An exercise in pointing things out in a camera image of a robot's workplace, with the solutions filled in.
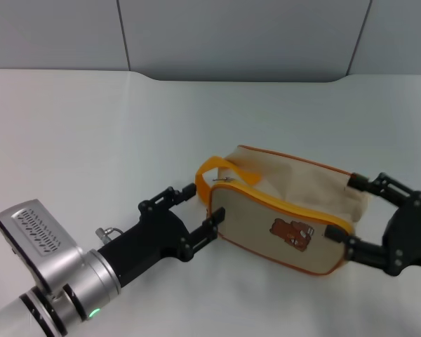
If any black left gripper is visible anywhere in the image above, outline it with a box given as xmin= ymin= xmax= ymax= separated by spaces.
xmin=97 ymin=183 xmax=227 ymax=280

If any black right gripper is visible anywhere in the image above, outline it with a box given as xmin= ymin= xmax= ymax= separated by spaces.
xmin=323 ymin=171 xmax=421 ymax=277

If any beige bear print food bag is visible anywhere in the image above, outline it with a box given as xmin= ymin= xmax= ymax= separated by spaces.
xmin=195 ymin=144 xmax=373 ymax=279

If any left gripper cable connector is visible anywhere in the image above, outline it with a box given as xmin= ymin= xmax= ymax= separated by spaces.
xmin=95 ymin=226 xmax=128 ymax=245

